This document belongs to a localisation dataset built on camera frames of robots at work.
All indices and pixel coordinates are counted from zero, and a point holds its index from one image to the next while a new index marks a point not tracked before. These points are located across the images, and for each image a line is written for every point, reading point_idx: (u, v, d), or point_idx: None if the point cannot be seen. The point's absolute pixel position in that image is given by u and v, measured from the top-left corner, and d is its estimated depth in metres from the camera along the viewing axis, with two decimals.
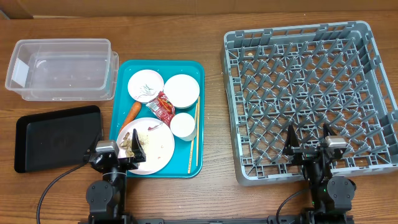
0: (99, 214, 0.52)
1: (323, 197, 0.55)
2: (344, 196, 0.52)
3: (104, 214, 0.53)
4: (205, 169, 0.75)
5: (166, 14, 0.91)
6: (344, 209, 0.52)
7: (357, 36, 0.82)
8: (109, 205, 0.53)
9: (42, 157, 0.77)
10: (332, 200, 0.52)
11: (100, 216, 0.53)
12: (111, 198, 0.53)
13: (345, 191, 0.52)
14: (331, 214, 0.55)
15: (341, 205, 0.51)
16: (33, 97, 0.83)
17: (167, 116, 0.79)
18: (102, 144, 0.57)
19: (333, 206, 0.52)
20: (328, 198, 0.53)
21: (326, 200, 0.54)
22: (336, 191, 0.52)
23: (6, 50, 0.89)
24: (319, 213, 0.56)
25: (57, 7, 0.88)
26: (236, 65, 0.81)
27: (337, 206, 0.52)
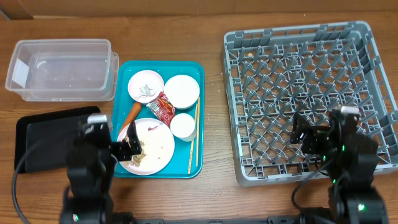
0: (79, 179, 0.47)
1: (344, 161, 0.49)
2: (365, 148, 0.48)
3: (81, 179, 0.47)
4: (205, 170, 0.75)
5: (166, 15, 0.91)
6: (368, 166, 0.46)
7: (357, 37, 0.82)
8: (91, 169, 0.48)
9: (43, 157, 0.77)
10: (356, 154, 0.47)
11: (80, 182, 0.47)
12: (94, 162, 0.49)
13: (366, 144, 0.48)
14: (357, 185, 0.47)
15: (365, 156, 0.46)
16: (33, 97, 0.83)
17: (167, 117, 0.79)
18: (94, 115, 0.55)
19: (356, 163, 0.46)
20: (350, 155, 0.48)
21: (348, 159, 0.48)
22: (357, 144, 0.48)
23: (7, 50, 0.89)
24: (344, 183, 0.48)
25: (57, 7, 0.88)
26: (236, 65, 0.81)
27: (362, 160, 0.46)
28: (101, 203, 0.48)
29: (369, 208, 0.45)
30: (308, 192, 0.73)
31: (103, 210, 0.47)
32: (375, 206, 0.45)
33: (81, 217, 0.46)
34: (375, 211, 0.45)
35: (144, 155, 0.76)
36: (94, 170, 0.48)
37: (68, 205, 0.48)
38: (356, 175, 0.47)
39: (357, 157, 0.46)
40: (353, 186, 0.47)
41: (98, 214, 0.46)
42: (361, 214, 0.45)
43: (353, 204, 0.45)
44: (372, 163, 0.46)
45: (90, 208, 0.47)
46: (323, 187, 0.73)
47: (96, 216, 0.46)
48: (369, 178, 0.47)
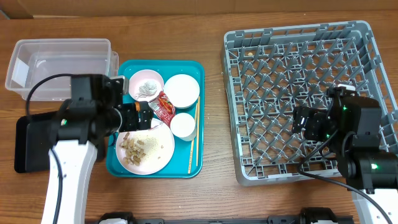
0: (79, 91, 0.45)
1: (348, 121, 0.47)
2: (368, 102, 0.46)
3: (83, 87, 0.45)
4: (205, 169, 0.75)
5: (166, 14, 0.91)
6: (372, 117, 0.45)
7: (358, 36, 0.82)
8: (92, 87, 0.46)
9: (41, 157, 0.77)
10: (356, 104, 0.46)
11: (80, 89, 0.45)
12: (97, 79, 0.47)
13: (368, 100, 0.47)
14: (366, 147, 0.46)
15: (370, 109, 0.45)
16: (33, 97, 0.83)
17: (167, 116, 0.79)
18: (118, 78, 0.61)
19: (359, 114, 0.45)
20: (351, 107, 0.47)
21: (351, 116, 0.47)
22: (357, 100, 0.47)
23: (6, 50, 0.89)
24: (353, 144, 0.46)
25: (56, 7, 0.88)
26: (236, 65, 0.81)
27: (365, 110, 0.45)
28: (94, 116, 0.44)
29: (382, 167, 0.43)
30: (308, 192, 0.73)
31: (93, 120, 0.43)
32: (390, 166, 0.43)
33: (69, 122, 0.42)
34: (392, 171, 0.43)
35: (144, 155, 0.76)
36: (96, 89, 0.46)
37: (58, 113, 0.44)
38: (364, 133, 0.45)
39: (359, 107, 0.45)
40: (361, 147, 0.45)
41: (86, 123, 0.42)
42: (374, 173, 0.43)
43: (365, 163, 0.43)
44: (376, 115, 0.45)
45: (81, 116, 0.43)
46: (323, 186, 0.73)
47: (84, 125, 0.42)
48: (375, 135, 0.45)
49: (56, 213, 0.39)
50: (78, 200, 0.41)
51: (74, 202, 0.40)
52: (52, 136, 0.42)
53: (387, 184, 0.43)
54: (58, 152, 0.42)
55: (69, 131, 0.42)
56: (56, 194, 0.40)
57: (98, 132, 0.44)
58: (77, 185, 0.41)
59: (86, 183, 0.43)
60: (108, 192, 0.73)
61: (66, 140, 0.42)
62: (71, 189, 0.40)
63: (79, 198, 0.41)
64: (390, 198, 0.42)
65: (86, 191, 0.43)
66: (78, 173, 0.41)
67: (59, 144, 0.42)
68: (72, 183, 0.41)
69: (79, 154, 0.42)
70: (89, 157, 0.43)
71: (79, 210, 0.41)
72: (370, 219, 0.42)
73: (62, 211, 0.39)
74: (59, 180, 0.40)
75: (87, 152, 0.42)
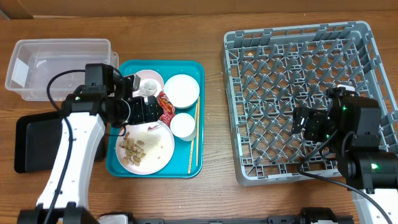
0: (92, 76, 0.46)
1: (347, 121, 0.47)
2: (367, 102, 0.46)
3: (95, 73, 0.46)
4: (205, 169, 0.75)
5: (166, 14, 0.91)
6: (372, 116, 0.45)
7: (357, 37, 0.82)
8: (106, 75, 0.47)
9: (41, 157, 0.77)
10: (355, 105, 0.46)
11: (92, 75, 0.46)
12: (109, 69, 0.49)
13: (367, 100, 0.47)
14: (366, 148, 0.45)
15: (369, 108, 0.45)
16: (33, 97, 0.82)
17: (167, 117, 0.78)
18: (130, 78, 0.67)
19: (359, 114, 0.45)
20: (351, 107, 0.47)
21: (351, 116, 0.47)
22: (357, 100, 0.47)
23: (6, 50, 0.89)
24: (353, 144, 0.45)
25: (57, 7, 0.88)
26: (236, 65, 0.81)
27: (364, 109, 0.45)
28: (105, 97, 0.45)
29: (382, 166, 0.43)
30: (308, 192, 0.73)
31: (104, 100, 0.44)
32: (389, 166, 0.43)
33: (82, 98, 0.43)
34: (392, 170, 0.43)
35: (144, 155, 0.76)
36: (107, 78, 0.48)
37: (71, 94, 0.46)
38: (364, 133, 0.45)
39: (359, 107, 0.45)
40: (361, 147, 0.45)
41: (97, 101, 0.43)
42: (374, 173, 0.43)
43: (365, 164, 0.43)
44: (376, 115, 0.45)
45: (92, 95, 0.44)
46: (323, 186, 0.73)
47: (96, 102, 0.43)
48: (374, 136, 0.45)
49: (63, 170, 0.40)
50: (84, 162, 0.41)
51: (81, 163, 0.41)
52: (65, 110, 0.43)
53: (387, 184, 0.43)
54: (70, 119, 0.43)
55: (81, 106, 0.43)
56: (65, 154, 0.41)
57: (108, 112, 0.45)
58: (85, 149, 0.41)
59: (93, 150, 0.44)
60: (108, 191, 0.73)
61: (78, 112, 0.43)
62: (79, 152, 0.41)
63: (86, 160, 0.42)
64: (390, 196, 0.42)
65: (93, 156, 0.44)
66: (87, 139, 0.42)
67: (71, 115, 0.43)
68: (81, 147, 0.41)
69: (89, 122, 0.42)
70: (99, 127, 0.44)
71: (84, 172, 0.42)
72: (370, 219, 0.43)
73: (69, 170, 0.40)
74: (69, 143, 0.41)
75: (98, 122, 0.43)
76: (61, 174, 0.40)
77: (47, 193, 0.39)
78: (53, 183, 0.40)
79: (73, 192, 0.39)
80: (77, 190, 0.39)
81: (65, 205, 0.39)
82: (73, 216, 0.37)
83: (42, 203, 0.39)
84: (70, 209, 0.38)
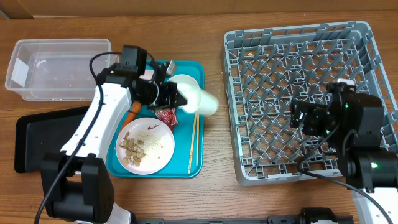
0: (128, 55, 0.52)
1: (350, 118, 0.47)
2: (371, 101, 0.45)
3: (130, 52, 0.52)
4: (205, 169, 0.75)
5: (166, 14, 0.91)
6: (374, 117, 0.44)
7: (357, 36, 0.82)
8: (139, 57, 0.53)
9: (41, 157, 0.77)
10: (359, 103, 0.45)
11: (128, 55, 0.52)
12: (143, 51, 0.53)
13: (370, 98, 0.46)
14: (367, 148, 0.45)
15: (372, 108, 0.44)
16: (33, 97, 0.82)
17: (167, 116, 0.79)
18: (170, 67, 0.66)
19: (361, 114, 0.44)
20: (354, 106, 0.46)
21: (354, 115, 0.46)
22: (360, 98, 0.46)
23: (6, 50, 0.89)
24: (354, 143, 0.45)
25: (56, 7, 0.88)
26: (236, 65, 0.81)
27: (367, 109, 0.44)
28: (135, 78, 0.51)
29: (382, 166, 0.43)
30: (309, 192, 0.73)
31: (133, 80, 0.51)
32: (390, 165, 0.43)
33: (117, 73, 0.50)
34: (391, 169, 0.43)
35: (144, 155, 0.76)
36: (141, 60, 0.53)
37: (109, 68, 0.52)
38: (365, 132, 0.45)
39: (362, 107, 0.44)
40: (362, 147, 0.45)
41: (128, 81, 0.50)
42: (374, 172, 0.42)
43: (365, 163, 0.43)
44: (377, 114, 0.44)
45: (124, 74, 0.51)
46: (323, 186, 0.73)
47: (127, 81, 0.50)
48: (375, 135, 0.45)
49: (90, 126, 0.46)
50: (108, 127, 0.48)
51: (106, 125, 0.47)
52: (101, 81, 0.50)
53: (387, 183, 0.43)
54: (103, 88, 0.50)
55: (114, 80, 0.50)
56: (93, 114, 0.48)
57: (137, 90, 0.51)
58: (113, 112, 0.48)
59: (117, 121, 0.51)
60: None
61: (112, 83, 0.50)
62: (107, 114, 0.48)
63: (111, 124, 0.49)
64: (390, 196, 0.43)
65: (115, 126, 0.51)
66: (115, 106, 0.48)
67: (104, 85, 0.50)
68: (108, 111, 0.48)
69: (119, 93, 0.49)
70: (126, 100, 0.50)
71: (107, 135, 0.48)
72: (370, 216, 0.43)
73: (94, 128, 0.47)
74: (99, 106, 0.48)
75: (127, 94, 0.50)
76: (87, 130, 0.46)
77: (71, 144, 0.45)
78: (78, 136, 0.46)
79: (94, 146, 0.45)
80: (97, 145, 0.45)
81: (86, 156, 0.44)
82: (92, 164, 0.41)
83: (64, 151, 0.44)
84: (90, 159, 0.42)
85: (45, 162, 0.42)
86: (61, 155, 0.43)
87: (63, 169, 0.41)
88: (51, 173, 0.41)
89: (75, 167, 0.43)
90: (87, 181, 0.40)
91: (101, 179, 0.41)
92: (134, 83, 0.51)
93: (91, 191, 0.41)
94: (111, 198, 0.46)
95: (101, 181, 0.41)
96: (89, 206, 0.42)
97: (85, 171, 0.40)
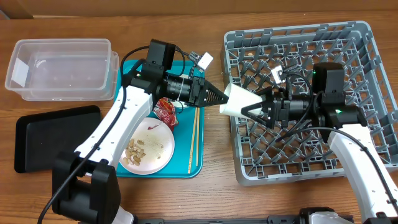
0: (155, 54, 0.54)
1: (318, 83, 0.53)
2: (333, 66, 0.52)
3: (157, 52, 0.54)
4: (205, 169, 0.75)
5: (166, 14, 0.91)
6: (337, 78, 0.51)
7: (358, 36, 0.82)
8: (165, 55, 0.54)
9: (41, 157, 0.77)
10: (324, 69, 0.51)
11: (155, 53, 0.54)
12: (171, 48, 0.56)
13: (334, 65, 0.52)
14: (332, 105, 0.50)
15: (334, 70, 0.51)
16: (33, 97, 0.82)
17: (167, 116, 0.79)
18: (205, 61, 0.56)
19: (325, 75, 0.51)
20: (320, 74, 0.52)
21: (319, 78, 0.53)
22: (324, 66, 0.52)
23: (6, 50, 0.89)
24: (323, 101, 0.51)
25: (57, 7, 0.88)
26: (236, 65, 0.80)
27: (329, 71, 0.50)
28: (160, 80, 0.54)
29: (344, 112, 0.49)
30: (308, 191, 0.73)
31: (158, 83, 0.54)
32: (351, 117, 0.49)
33: (143, 76, 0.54)
34: (351, 116, 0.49)
35: (144, 155, 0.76)
36: (166, 58, 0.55)
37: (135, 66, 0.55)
38: (331, 91, 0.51)
39: (325, 70, 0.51)
40: (329, 104, 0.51)
41: (155, 83, 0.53)
42: (339, 117, 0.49)
43: (333, 114, 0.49)
44: (341, 75, 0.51)
45: (151, 77, 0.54)
46: (323, 186, 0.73)
47: (153, 84, 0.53)
48: (340, 93, 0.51)
49: (106, 132, 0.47)
50: (124, 133, 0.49)
51: (122, 129, 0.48)
52: (125, 82, 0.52)
53: (352, 122, 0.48)
54: (128, 90, 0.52)
55: (140, 83, 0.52)
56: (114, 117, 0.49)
57: (159, 94, 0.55)
58: (132, 116, 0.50)
59: (133, 127, 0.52)
60: None
61: (137, 87, 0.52)
62: (126, 119, 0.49)
63: (129, 129, 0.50)
64: (357, 130, 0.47)
65: (131, 132, 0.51)
66: (135, 111, 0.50)
67: (129, 88, 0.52)
68: (129, 114, 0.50)
69: (142, 98, 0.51)
70: (148, 106, 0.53)
71: (123, 140, 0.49)
72: (346, 150, 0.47)
73: (111, 132, 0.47)
74: (120, 109, 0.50)
75: (149, 100, 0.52)
76: (104, 134, 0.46)
77: (86, 145, 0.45)
78: (95, 138, 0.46)
79: (108, 152, 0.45)
80: (112, 152, 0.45)
81: (99, 161, 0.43)
82: (104, 170, 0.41)
83: (78, 153, 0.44)
84: (102, 165, 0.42)
85: (59, 160, 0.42)
86: (75, 155, 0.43)
87: (74, 170, 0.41)
88: (62, 175, 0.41)
89: (86, 169, 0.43)
90: (96, 185, 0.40)
91: (111, 185, 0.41)
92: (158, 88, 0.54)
93: (99, 195, 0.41)
94: (115, 206, 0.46)
95: (111, 185, 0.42)
96: (94, 211, 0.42)
97: (97, 176, 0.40)
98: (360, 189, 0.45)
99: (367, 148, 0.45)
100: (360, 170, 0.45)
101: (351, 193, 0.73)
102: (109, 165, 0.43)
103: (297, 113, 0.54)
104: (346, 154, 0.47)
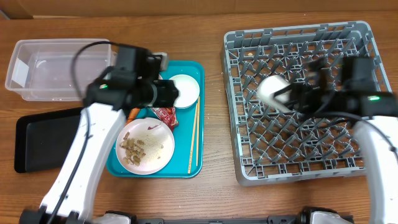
0: (124, 59, 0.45)
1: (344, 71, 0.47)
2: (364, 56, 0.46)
3: (125, 58, 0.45)
4: (205, 169, 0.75)
5: (166, 15, 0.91)
6: (367, 66, 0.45)
7: (357, 37, 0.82)
8: (137, 59, 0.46)
9: (41, 157, 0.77)
10: (352, 56, 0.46)
11: (123, 58, 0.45)
12: (143, 53, 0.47)
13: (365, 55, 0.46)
14: (366, 91, 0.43)
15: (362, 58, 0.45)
16: (33, 97, 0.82)
17: (167, 116, 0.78)
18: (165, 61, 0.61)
19: (352, 63, 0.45)
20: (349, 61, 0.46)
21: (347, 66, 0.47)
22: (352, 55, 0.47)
23: (6, 50, 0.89)
24: (351, 88, 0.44)
25: (56, 7, 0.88)
26: (236, 65, 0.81)
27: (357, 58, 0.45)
28: (132, 89, 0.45)
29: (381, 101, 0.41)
30: (309, 191, 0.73)
31: (130, 92, 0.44)
32: (388, 107, 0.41)
33: (108, 87, 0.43)
34: (388, 107, 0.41)
35: (144, 155, 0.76)
36: (138, 64, 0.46)
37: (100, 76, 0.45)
38: (361, 79, 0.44)
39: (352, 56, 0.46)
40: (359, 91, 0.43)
41: (124, 93, 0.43)
42: (372, 104, 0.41)
43: (366, 99, 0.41)
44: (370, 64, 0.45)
45: (118, 86, 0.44)
46: (323, 186, 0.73)
47: (121, 95, 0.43)
48: (371, 81, 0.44)
49: (72, 173, 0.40)
50: (95, 167, 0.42)
51: (91, 164, 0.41)
52: (88, 98, 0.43)
53: (386, 114, 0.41)
54: (91, 111, 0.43)
55: (105, 96, 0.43)
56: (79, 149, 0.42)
57: (132, 104, 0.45)
58: (99, 146, 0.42)
59: (109, 150, 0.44)
60: (108, 191, 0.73)
61: (102, 103, 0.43)
62: (96, 149, 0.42)
63: (100, 158, 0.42)
64: (388, 123, 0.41)
65: (107, 156, 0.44)
66: (104, 136, 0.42)
67: (94, 104, 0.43)
68: (97, 143, 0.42)
69: (110, 119, 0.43)
70: (120, 124, 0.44)
71: (94, 173, 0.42)
72: (371, 145, 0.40)
73: (78, 172, 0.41)
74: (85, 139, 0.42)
75: (118, 118, 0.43)
76: (69, 177, 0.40)
77: (54, 194, 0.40)
78: (61, 183, 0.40)
79: (78, 198, 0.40)
80: (81, 198, 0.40)
81: (68, 213, 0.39)
82: None
83: (46, 206, 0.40)
84: (73, 219, 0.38)
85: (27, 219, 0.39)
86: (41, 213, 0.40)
87: None
88: None
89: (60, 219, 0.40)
90: None
91: None
92: (129, 97, 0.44)
93: None
94: None
95: None
96: None
97: None
98: (377, 191, 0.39)
99: (396, 149, 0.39)
100: (382, 171, 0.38)
101: (352, 193, 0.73)
102: (79, 218, 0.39)
103: (332, 102, 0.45)
104: (369, 147, 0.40)
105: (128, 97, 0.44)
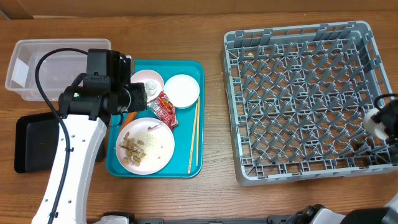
0: (96, 63, 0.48)
1: None
2: None
3: (96, 63, 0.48)
4: (205, 169, 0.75)
5: (166, 14, 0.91)
6: None
7: (358, 37, 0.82)
8: (109, 63, 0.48)
9: (41, 157, 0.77)
10: None
11: (94, 63, 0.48)
12: (113, 56, 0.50)
13: None
14: None
15: None
16: (33, 97, 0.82)
17: (167, 117, 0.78)
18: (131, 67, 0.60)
19: None
20: None
21: None
22: None
23: (6, 50, 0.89)
24: None
25: (56, 7, 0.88)
26: (236, 65, 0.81)
27: None
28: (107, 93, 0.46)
29: None
30: (309, 191, 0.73)
31: (106, 97, 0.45)
32: None
33: (82, 96, 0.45)
34: None
35: (144, 155, 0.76)
36: (109, 67, 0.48)
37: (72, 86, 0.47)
38: None
39: None
40: None
41: (99, 98, 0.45)
42: None
43: None
44: None
45: (92, 93, 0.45)
46: (323, 186, 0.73)
47: (97, 101, 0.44)
48: None
49: (59, 188, 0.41)
50: (81, 180, 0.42)
51: (76, 177, 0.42)
52: (63, 110, 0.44)
53: None
54: (67, 125, 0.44)
55: (80, 106, 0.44)
56: (63, 164, 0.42)
57: (110, 109, 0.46)
58: (82, 159, 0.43)
59: (92, 160, 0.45)
60: (108, 191, 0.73)
61: (78, 114, 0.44)
62: (78, 162, 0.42)
63: (85, 170, 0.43)
64: None
65: (92, 167, 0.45)
66: (85, 147, 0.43)
67: (69, 116, 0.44)
68: (78, 155, 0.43)
69: (89, 130, 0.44)
70: (100, 132, 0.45)
71: (82, 186, 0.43)
72: None
73: (65, 187, 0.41)
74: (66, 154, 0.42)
75: (97, 127, 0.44)
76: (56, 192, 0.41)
77: (43, 214, 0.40)
78: (50, 201, 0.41)
79: (68, 212, 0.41)
80: (73, 212, 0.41)
81: None
82: None
83: None
84: None
85: None
86: None
87: None
88: None
89: None
90: None
91: None
92: (104, 102, 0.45)
93: None
94: None
95: None
96: None
97: None
98: None
99: None
100: None
101: (351, 193, 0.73)
102: None
103: None
104: None
105: (104, 102, 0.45)
